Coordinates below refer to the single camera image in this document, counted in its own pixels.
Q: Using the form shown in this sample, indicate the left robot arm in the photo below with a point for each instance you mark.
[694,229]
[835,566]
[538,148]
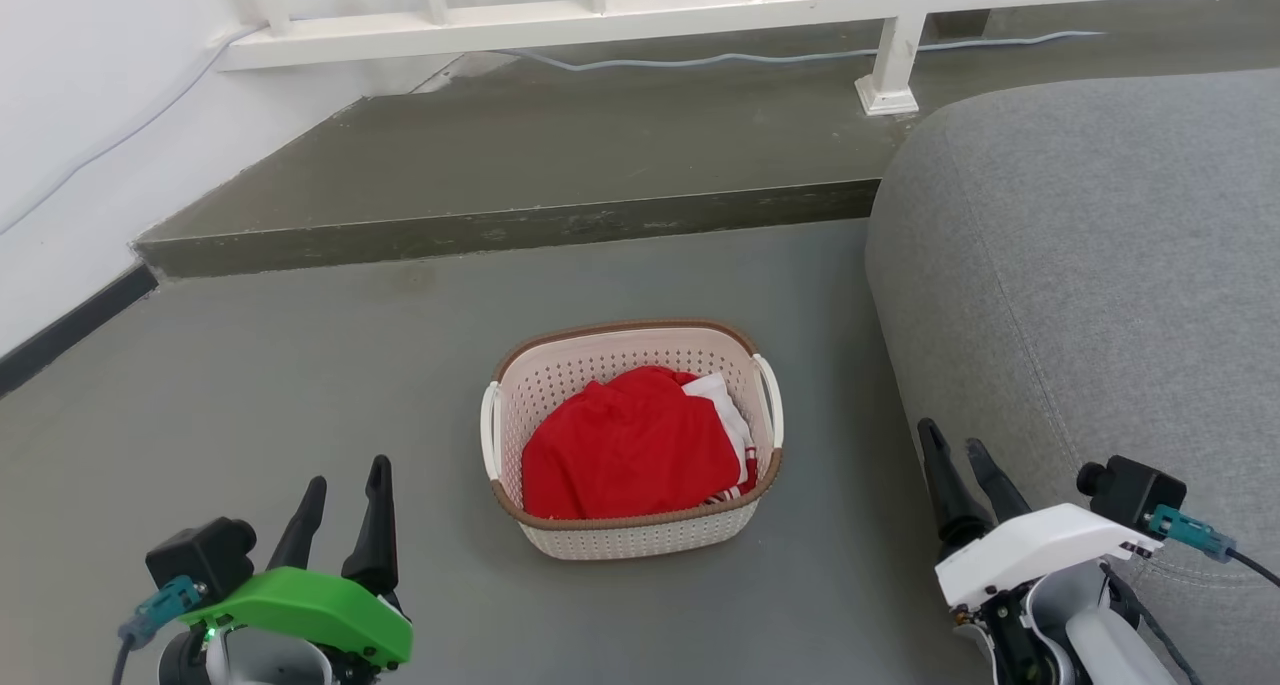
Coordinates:
[265,665]

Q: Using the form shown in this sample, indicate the teal right camera connector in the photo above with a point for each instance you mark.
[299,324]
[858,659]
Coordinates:
[1190,533]

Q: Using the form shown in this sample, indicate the teal left camera connector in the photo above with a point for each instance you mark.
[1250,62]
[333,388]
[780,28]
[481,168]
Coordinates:
[160,607]

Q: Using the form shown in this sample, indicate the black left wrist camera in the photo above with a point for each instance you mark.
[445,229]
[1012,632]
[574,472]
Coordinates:
[200,560]

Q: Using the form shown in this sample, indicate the white perforated plastic laundry basket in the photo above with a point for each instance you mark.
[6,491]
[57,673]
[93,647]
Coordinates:
[620,540]

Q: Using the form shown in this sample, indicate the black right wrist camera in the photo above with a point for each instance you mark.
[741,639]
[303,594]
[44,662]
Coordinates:
[1135,490]

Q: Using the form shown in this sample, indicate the teal camera connector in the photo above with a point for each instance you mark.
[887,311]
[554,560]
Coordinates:
[160,607]
[1190,533]

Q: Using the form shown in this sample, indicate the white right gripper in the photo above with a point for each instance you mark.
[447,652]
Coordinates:
[1030,550]

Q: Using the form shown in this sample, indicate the white wooden railing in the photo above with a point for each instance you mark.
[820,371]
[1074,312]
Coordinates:
[600,15]

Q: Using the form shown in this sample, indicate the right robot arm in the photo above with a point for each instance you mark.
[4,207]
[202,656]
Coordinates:
[1090,645]

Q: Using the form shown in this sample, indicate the black baseboard strip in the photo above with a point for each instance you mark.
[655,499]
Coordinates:
[70,330]

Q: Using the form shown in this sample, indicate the grey fabric sofa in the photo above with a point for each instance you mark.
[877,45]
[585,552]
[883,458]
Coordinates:
[1080,265]

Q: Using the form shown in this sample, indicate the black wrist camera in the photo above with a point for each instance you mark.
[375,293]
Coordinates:
[200,560]
[1135,490]

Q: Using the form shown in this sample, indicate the white garment with red stripes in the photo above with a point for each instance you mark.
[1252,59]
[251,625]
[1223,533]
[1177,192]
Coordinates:
[725,405]

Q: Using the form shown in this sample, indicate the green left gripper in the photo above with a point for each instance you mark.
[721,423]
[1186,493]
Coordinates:
[300,605]

